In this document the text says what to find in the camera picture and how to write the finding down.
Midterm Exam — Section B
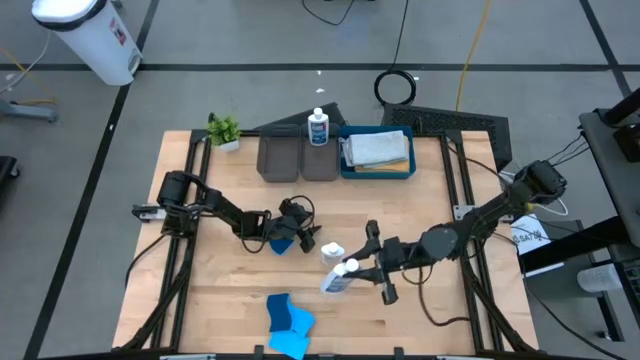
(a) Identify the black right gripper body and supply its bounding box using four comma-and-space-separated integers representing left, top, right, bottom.
380, 235, 420, 275

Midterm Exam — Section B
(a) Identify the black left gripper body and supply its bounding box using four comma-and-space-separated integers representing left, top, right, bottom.
259, 197, 307, 242

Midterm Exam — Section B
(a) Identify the wavy dark blue sponge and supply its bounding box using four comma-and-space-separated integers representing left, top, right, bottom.
268, 238, 296, 257
265, 292, 294, 334

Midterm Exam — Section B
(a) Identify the white plastic restorer bottle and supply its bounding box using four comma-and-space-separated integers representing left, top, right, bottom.
319, 257, 360, 296
307, 106, 330, 147
321, 242, 346, 266

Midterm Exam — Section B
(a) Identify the orange cloth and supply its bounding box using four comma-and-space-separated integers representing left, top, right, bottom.
353, 158, 412, 174

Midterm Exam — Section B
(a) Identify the grey waffle cloth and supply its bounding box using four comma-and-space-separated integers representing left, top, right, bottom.
344, 129, 410, 168
340, 135, 354, 168

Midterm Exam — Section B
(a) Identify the rectangular blue sponge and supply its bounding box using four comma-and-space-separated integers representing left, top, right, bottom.
268, 329, 312, 360
288, 301, 317, 339

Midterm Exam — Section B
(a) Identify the translucent grey plastic bin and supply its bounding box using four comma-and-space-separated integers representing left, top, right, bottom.
256, 123, 301, 184
298, 123, 342, 182

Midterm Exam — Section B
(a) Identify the blue plastic bin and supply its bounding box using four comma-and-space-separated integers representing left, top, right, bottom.
338, 124, 418, 181

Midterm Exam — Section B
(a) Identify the small potted green plant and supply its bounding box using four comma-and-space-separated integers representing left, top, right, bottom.
206, 113, 242, 153

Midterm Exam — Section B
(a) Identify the printed white paper sheet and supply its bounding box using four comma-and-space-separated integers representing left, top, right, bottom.
509, 213, 554, 257

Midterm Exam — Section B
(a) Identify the black perforated panel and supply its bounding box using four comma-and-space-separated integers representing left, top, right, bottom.
380, 103, 512, 172

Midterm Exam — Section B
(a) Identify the black metal beam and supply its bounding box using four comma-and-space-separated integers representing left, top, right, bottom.
518, 214, 640, 275

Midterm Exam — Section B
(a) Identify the white paper roll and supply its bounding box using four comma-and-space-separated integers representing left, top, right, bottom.
576, 263, 624, 294

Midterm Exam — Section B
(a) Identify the grey desk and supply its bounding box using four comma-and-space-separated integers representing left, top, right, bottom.
578, 107, 640, 249

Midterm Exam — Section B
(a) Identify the black box on desk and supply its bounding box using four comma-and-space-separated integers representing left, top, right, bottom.
613, 122, 640, 164

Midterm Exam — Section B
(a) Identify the white trash can black rim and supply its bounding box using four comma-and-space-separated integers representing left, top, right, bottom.
31, 0, 144, 87

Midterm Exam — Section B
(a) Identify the grey metal stand foot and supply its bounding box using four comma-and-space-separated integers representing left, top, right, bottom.
0, 98, 59, 124

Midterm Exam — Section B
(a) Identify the black chair base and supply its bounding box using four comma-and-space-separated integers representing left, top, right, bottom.
0, 155, 21, 201

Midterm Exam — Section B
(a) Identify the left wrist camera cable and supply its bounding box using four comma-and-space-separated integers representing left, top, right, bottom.
239, 194, 317, 254

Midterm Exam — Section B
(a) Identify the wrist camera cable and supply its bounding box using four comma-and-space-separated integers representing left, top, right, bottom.
239, 194, 317, 254
399, 262, 472, 328

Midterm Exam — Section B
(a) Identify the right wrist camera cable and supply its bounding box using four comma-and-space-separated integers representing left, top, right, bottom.
399, 262, 472, 328

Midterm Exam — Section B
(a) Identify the black aluminium frame rail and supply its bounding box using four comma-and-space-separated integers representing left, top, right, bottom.
442, 128, 540, 354
119, 128, 212, 351

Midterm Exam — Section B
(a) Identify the black arm base cable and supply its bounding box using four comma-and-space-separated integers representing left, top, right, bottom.
124, 232, 169, 289

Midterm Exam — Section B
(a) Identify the coiled black hanging cable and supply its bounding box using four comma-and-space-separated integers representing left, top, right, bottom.
373, 0, 418, 107

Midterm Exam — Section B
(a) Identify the black floor cable loop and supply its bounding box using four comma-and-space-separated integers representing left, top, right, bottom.
300, 0, 357, 27

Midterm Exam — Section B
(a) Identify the yellow hanging cable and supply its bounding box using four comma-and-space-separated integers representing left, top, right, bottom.
455, 0, 494, 112

